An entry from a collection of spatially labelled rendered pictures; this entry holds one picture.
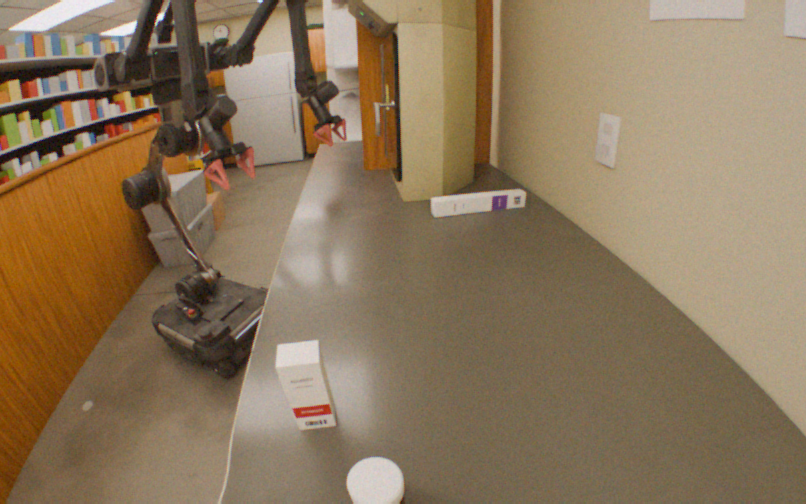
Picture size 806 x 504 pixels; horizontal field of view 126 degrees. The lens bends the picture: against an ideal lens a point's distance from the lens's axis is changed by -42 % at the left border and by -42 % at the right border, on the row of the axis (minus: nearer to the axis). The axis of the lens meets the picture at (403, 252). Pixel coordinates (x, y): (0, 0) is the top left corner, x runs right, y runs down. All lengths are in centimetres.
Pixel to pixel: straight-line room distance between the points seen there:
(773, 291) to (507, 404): 43
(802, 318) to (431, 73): 89
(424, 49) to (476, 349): 70
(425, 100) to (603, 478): 84
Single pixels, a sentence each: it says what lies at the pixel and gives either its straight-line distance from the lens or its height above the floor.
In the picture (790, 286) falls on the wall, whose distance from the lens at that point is 61.
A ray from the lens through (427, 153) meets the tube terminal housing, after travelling 94.
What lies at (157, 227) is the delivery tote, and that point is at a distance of 308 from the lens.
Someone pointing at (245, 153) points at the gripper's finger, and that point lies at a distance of 100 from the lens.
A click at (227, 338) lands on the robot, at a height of 24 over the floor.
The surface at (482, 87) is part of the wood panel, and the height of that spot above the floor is 123.
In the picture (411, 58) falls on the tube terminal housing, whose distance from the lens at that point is 91.
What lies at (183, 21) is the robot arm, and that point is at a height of 149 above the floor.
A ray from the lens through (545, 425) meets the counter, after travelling 42.
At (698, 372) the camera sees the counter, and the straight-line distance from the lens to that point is 58.
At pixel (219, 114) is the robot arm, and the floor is 123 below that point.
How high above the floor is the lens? 127
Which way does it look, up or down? 28 degrees down
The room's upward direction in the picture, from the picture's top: 2 degrees counter-clockwise
